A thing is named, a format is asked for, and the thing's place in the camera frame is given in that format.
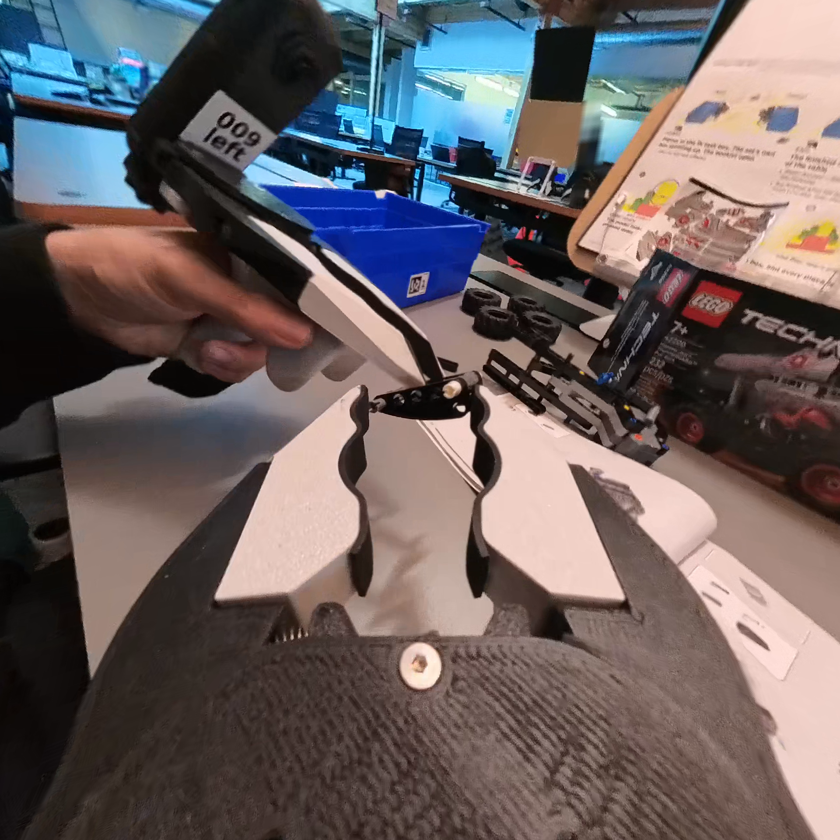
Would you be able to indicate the blue plastic storage bin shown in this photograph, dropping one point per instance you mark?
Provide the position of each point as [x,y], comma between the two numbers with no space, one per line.
[394,262]

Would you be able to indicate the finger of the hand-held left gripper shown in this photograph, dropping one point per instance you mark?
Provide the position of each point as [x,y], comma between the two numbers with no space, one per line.
[374,296]
[354,321]

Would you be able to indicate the printed instruction board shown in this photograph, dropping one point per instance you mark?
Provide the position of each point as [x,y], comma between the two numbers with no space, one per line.
[754,131]

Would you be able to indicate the person's left forearm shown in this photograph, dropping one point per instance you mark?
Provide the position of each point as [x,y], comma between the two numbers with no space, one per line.
[26,315]

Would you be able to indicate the black office chair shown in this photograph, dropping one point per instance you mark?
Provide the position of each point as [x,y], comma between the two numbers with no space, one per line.
[405,141]
[474,157]

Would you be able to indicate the distant wooden table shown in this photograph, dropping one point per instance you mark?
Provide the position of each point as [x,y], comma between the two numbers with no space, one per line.
[512,197]

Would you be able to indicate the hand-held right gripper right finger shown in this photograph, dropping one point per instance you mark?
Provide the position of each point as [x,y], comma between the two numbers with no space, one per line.
[551,525]

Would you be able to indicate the white instruction booklet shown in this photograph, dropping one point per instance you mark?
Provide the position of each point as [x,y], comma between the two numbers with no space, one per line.
[656,518]

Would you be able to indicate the black toy brick assembly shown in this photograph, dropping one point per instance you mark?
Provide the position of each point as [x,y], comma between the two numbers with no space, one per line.
[420,401]

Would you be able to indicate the brown cardboard panel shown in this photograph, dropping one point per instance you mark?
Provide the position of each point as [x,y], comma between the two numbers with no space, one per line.
[548,134]

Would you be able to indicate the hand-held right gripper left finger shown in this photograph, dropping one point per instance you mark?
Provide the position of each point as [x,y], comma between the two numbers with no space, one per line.
[295,525]

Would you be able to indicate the black hanging panel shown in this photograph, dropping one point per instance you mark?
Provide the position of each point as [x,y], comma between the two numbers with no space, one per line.
[561,65]

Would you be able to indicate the person's left hand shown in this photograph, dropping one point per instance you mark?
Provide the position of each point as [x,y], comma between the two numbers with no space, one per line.
[144,289]

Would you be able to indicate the grey desk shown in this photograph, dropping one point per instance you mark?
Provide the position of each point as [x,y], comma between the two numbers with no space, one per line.
[197,459]

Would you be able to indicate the black toy tire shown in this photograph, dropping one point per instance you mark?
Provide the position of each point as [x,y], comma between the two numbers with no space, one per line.
[481,302]
[495,323]
[527,306]
[540,329]

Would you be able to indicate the black toy set box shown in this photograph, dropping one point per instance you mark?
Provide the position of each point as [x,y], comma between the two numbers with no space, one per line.
[754,367]

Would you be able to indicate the black Lego tires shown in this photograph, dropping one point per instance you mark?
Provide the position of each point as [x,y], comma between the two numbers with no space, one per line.
[571,298]

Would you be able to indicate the grey toy vehicle chassis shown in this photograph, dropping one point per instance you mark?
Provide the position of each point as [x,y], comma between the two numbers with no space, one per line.
[590,407]

